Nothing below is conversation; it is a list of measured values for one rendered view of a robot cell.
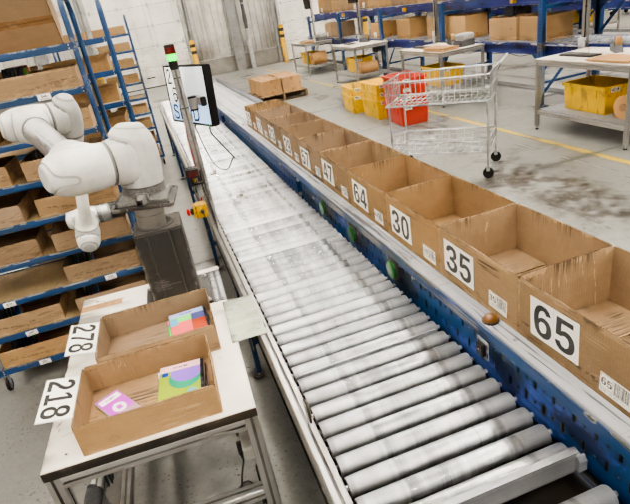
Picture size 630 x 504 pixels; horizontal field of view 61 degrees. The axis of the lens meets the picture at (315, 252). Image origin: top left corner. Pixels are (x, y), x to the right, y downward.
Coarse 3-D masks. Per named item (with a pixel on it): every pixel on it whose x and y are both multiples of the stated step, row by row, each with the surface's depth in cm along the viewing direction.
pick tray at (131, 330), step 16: (144, 304) 193; (160, 304) 195; (176, 304) 196; (192, 304) 198; (208, 304) 200; (112, 320) 191; (128, 320) 193; (144, 320) 195; (160, 320) 197; (112, 336) 193; (128, 336) 192; (144, 336) 190; (160, 336) 188; (176, 336) 170; (208, 336) 174; (96, 352) 169; (112, 352) 184; (128, 352) 167
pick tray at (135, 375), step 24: (192, 336) 168; (120, 360) 164; (144, 360) 167; (168, 360) 169; (96, 384) 165; (120, 384) 167; (144, 384) 165; (216, 384) 150; (96, 408) 157; (144, 408) 141; (168, 408) 143; (192, 408) 145; (216, 408) 148; (96, 432) 140; (120, 432) 142; (144, 432) 144
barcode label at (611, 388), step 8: (600, 376) 112; (608, 376) 110; (600, 384) 113; (608, 384) 111; (616, 384) 108; (608, 392) 111; (616, 392) 109; (624, 392) 107; (616, 400) 110; (624, 400) 107; (624, 408) 108
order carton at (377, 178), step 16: (384, 160) 238; (400, 160) 240; (416, 160) 231; (352, 176) 229; (368, 176) 238; (384, 176) 241; (400, 176) 243; (416, 176) 236; (432, 176) 221; (352, 192) 235; (368, 192) 215; (384, 192) 244; (368, 208) 221; (384, 208) 204; (384, 224) 209
